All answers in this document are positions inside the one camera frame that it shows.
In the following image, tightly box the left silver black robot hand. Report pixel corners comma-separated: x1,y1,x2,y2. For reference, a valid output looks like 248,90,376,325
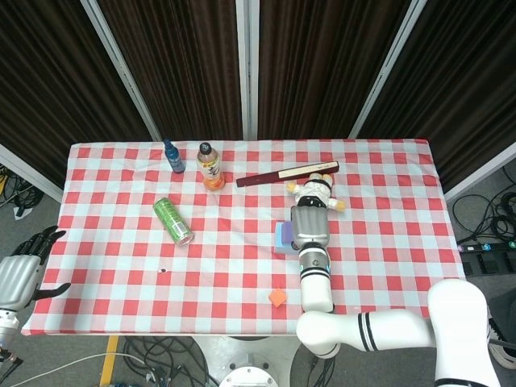
0,225,72,311

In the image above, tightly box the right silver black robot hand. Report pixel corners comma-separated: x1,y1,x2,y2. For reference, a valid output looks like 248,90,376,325
290,205,331,250

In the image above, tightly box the small orange cube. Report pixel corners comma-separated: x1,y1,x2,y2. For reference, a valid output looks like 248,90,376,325
268,287,289,310

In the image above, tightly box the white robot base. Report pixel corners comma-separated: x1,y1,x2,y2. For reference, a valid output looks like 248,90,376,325
193,335,315,387

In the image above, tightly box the black white plush doll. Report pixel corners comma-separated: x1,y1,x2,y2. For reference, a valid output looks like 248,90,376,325
285,172,347,214

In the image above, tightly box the light blue cube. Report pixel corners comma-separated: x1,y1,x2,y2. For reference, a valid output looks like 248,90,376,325
274,221,302,256

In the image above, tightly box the dark red folded fan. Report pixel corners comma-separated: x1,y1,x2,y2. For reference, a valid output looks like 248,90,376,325
235,160,340,189

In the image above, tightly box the orange drink bottle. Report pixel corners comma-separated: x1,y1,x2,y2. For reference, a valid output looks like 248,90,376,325
195,142,227,192

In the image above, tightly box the red white checkered tablecloth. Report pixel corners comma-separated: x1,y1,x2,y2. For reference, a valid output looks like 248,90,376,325
20,139,468,338

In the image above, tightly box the green drink can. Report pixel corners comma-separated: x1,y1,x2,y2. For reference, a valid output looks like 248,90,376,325
152,196,195,247

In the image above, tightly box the blue spray bottle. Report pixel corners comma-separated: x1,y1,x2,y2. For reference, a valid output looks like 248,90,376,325
162,139,186,175

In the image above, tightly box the black floor cable bundle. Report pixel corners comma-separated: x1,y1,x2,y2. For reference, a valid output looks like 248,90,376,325
0,163,45,214
451,167,516,245
119,336,221,387

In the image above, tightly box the white floor cable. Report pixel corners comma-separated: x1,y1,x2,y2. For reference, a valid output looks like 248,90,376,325
18,352,150,386

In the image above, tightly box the white partition frame bar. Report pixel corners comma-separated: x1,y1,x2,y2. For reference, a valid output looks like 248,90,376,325
0,144,65,202
347,0,429,140
235,0,260,141
79,0,163,142
443,141,516,203

